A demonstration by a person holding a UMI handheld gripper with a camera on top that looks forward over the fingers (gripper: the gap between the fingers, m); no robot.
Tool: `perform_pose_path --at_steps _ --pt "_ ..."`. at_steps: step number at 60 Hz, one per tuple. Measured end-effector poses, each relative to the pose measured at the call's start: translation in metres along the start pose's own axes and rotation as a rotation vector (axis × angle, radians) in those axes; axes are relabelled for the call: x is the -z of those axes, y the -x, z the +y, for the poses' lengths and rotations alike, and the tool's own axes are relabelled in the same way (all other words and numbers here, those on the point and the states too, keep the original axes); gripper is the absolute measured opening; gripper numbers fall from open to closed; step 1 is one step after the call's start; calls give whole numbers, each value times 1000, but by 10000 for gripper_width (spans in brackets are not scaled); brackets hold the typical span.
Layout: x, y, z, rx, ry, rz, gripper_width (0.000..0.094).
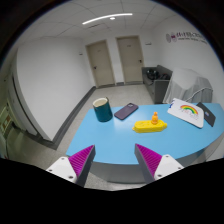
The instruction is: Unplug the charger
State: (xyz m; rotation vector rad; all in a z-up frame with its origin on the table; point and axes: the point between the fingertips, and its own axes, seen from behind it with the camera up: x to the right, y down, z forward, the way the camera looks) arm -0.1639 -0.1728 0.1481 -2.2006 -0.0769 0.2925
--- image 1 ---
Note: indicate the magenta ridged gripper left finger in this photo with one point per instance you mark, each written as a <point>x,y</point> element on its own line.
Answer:
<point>76,167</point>

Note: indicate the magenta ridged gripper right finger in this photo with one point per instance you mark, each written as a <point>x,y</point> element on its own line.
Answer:
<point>153,165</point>

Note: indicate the orange charger plug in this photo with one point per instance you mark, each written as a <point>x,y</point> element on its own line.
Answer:
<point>154,119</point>

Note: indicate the dark purple smartphone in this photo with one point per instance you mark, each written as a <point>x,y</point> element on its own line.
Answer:
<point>127,110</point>

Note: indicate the white clipboard with rainbow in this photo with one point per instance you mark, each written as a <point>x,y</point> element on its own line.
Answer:
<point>187,112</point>

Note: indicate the dark teal cylindrical mug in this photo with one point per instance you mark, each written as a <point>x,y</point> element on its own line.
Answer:
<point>102,109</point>

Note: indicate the black tablet device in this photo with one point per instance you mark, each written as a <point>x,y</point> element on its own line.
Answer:
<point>208,115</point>

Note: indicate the grey cloth covered furniture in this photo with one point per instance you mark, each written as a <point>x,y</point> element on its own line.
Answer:
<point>189,86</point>

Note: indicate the left beige door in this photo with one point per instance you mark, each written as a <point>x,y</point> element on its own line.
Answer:
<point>100,63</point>

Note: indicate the beige door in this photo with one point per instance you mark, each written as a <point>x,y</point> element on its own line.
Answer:
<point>131,58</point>
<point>100,63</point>

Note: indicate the right beige door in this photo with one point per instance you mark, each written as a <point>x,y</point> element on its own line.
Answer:
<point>131,58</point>

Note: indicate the long ceiling light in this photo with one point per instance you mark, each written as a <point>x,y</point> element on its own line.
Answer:
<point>106,17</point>

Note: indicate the wall logo sign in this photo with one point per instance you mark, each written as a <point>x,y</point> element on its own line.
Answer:
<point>185,36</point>

